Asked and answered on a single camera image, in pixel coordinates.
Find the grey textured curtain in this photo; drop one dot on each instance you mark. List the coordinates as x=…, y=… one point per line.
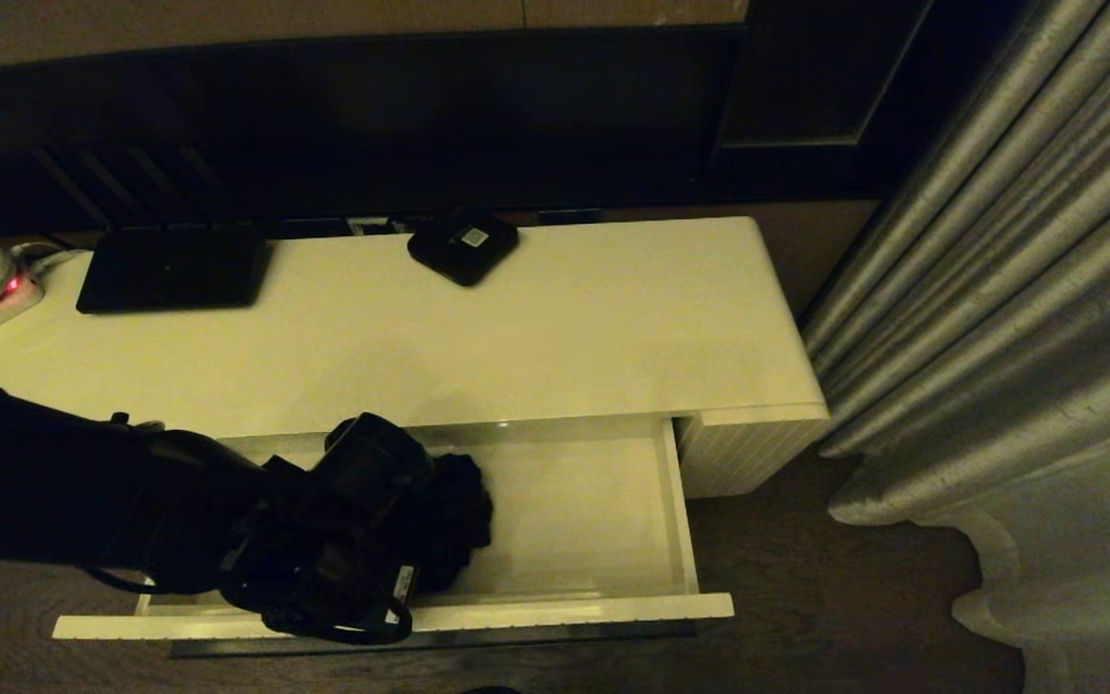
x=998, y=241

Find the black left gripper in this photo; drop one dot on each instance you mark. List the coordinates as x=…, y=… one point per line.
x=324, y=578

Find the cream fluted drawer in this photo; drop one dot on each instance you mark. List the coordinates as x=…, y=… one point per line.
x=584, y=520

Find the white sheer curtain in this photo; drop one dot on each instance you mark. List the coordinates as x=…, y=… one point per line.
x=1095, y=598

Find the white power strip red light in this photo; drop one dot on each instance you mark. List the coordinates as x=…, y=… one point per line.
x=4, y=301

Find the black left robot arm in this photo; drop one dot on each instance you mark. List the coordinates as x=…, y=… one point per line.
x=35, y=482

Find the black television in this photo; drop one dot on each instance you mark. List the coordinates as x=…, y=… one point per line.
x=372, y=116

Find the black flat set-top box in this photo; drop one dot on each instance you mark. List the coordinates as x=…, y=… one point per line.
x=174, y=270

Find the black umbrella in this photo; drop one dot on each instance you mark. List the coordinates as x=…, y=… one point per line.
x=459, y=520

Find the white low cabinet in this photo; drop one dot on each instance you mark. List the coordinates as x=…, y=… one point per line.
x=565, y=328

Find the small black square box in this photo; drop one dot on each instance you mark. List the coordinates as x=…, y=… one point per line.
x=463, y=249

